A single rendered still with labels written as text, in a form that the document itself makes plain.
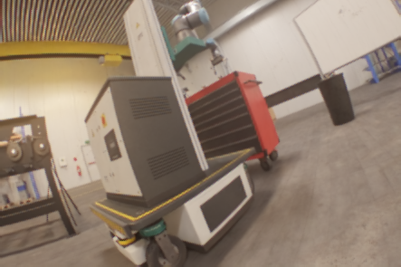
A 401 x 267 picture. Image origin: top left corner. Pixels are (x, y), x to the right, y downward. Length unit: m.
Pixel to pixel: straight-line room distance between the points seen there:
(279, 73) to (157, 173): 9.22
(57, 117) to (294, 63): 13.30
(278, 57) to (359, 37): 7.02
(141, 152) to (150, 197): 0.17
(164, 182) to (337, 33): 3.23
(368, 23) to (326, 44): 0.90
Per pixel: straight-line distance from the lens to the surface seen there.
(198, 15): 1.26
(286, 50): 9.76
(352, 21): 3.32
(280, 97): 4.52
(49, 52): 9.07
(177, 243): 0.80
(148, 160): 0.69
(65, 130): 11.33
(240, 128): 1.57
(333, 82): 2.44
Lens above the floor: 0.51
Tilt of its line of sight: 6 degrees up
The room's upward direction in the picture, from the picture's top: 20 degrees counter-clockwise
